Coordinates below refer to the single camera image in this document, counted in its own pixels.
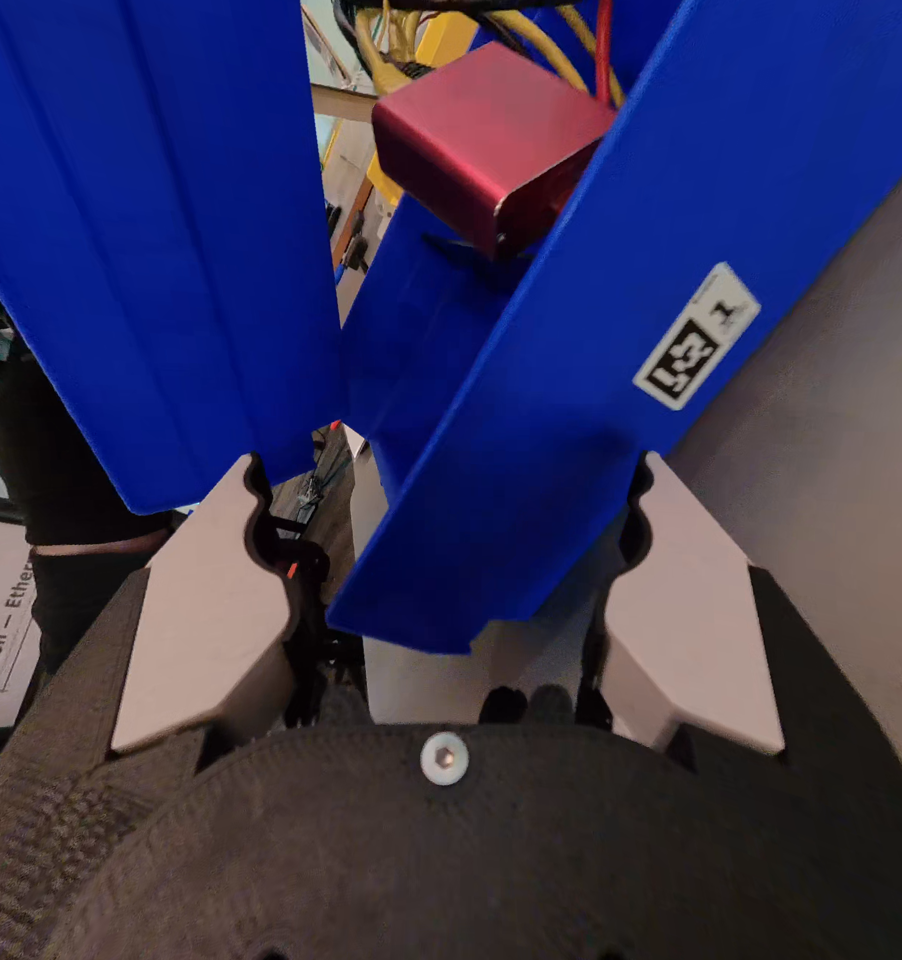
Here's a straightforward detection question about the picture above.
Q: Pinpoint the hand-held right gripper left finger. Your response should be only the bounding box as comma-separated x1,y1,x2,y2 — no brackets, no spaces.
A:
111,453,302,755

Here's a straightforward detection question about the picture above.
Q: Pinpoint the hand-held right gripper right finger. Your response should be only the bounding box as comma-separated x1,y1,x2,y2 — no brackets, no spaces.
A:
599,450,786,753

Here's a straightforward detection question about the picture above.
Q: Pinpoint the blue tagged fixture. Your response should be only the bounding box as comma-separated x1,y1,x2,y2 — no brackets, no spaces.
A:
326,0,902,658

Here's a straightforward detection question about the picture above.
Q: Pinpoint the blue plastic bin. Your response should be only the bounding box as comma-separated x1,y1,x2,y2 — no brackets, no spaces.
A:
0,0,347,517

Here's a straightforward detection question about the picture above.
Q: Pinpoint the red metal box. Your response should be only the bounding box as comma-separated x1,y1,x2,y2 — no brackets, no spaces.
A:
371,41,621,261

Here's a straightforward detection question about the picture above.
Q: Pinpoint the yellow cable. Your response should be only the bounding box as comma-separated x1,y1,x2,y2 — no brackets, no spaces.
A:
488,9,591,96
556,3,626,108

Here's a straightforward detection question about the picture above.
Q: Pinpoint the red cable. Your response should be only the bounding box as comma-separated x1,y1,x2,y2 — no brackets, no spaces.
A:
595,0,617,103

